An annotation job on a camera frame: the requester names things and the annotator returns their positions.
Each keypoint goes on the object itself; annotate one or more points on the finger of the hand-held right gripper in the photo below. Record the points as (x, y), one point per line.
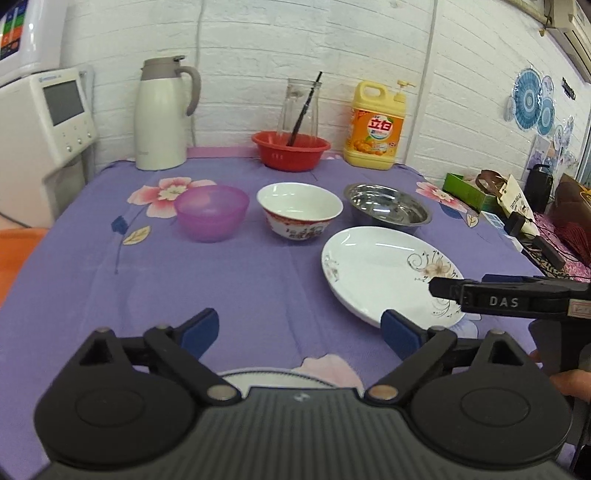
(445, 293)

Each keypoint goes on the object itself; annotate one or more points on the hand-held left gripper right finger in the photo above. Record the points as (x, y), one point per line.
(400, 334)

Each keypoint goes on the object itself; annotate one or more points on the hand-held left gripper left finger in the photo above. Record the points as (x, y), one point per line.
(201, 331)

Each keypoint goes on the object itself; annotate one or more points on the white floral plate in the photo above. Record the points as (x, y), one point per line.
(383, 267)

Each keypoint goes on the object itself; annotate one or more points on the person's right hand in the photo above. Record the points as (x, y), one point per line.
(572, 384)

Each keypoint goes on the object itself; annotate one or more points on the purple floral tablecloth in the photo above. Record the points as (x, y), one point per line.
(249, 286)

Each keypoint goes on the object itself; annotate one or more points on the red mesh cloth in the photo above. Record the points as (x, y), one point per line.
(577, 242)

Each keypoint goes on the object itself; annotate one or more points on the stainless steel bowl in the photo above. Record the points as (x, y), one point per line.
(388, 205)

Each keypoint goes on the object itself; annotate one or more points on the green box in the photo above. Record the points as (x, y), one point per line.
(461, 189)

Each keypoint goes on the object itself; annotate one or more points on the black bottle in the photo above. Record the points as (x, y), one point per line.
(539, 187)

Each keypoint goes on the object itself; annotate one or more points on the purple plastic bowl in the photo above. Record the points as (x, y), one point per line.
(210, 214)

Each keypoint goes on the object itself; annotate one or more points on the brown leather bag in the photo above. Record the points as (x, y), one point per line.
(490, 181)

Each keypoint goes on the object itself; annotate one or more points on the white ceramic bowl red pattern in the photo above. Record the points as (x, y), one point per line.
(300, 207)

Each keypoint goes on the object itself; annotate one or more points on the yellow detergent bottle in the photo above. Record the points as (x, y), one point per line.
(374, 134)

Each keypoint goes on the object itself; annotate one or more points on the orange chair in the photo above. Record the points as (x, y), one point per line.
(16, 263)

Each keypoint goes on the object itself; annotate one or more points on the red plastic basket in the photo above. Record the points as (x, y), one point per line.
(291, 154)

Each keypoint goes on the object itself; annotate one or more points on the white thermos jug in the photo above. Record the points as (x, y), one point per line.
(159, 120)

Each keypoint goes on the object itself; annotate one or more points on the black brush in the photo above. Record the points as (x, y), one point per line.
(305, 104)

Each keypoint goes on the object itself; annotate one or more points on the clear glass carafe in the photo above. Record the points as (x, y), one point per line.
(295, 106)

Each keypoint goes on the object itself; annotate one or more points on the white water dispenser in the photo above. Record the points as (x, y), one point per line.
(32, 138)

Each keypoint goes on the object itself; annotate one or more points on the white air conditioner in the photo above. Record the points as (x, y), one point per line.
(575, 32)

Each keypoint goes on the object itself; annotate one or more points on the blue round wall decorations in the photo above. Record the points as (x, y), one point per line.
(528, 99)

